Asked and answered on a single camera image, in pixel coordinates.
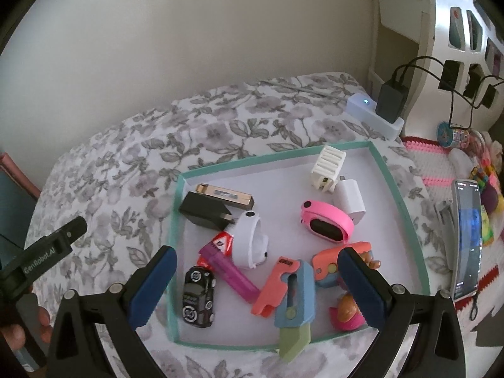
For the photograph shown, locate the black wall plug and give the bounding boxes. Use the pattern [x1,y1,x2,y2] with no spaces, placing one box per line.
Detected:
[481,83,501,109]
[439,60,461,90]
[462,63,485,99]

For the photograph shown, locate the white pink crocheted mat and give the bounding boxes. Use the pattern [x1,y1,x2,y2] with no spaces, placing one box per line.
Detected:
[399,136,504,347]

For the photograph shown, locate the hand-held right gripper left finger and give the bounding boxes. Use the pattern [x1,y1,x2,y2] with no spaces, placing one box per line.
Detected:
[46,245,178,378]

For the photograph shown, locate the white power strip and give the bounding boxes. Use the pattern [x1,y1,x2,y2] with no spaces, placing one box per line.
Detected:
[346,94,405,141]

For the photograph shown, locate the pink kids watch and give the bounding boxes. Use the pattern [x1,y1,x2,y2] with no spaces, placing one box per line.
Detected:
[301,200,355,245]

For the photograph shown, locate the dark teal cabinet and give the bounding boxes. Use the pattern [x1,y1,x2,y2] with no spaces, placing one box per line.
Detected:
[0,165,38,272]

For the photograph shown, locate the magenta candy dispenser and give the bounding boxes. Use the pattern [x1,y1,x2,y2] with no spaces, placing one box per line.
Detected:
[199,242,261,304]

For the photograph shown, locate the pink doll figure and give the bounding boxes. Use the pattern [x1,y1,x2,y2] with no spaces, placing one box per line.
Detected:
[330,254,382,332]

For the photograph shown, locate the white ribbed plug adapter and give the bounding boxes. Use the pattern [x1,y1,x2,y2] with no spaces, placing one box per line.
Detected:
[310,145,347,192]

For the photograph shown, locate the black power adapter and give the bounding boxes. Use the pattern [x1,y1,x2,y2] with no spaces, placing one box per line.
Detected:
[375,80,408,123]

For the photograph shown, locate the round teal tin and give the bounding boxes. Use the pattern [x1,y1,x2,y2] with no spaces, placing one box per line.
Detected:
[437,121,457,142]

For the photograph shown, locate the grey floral blanket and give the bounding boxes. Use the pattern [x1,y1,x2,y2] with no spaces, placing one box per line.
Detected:
[27,72,453,378]

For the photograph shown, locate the gold glitter lighter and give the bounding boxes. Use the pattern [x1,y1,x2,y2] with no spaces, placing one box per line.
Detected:
[196,183,255,210]

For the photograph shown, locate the smartphone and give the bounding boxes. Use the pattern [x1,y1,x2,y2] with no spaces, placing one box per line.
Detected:
[450,179,483,302]

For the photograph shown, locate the pile of colourful toys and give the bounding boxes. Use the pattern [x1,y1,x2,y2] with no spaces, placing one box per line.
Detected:
[470,130,504,247]

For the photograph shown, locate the white shelf unit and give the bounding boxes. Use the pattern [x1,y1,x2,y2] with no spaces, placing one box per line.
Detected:
[362,0,504,135]

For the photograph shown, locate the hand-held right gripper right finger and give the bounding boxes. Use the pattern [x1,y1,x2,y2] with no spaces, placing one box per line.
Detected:
[336,246,467,378]

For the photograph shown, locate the teal rimmed white tray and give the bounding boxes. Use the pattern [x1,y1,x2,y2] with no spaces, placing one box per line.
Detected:
[167,140,432,353]

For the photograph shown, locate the coral blue toy knife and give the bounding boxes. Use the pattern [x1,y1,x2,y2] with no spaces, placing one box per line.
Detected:
[312,242,373,288]
[252,257,318,364]

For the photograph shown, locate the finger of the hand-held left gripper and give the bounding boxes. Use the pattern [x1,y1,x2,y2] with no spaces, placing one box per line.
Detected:
[46,216,88,258]

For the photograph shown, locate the red small packet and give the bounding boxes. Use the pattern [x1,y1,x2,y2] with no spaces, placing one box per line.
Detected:
[197,232,237,272]

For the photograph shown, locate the black charging cable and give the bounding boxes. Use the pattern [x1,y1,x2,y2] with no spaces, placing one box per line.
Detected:
[392,56,447,87]

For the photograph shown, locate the white charger cube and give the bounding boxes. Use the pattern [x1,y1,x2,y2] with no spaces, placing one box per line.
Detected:
[333,175,367,225]

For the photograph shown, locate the black toy car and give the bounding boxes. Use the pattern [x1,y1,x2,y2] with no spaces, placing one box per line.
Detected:
[182,266,217,328]

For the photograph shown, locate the person's left hand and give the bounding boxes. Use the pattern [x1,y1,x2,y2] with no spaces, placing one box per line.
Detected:
[0,306,53,353]

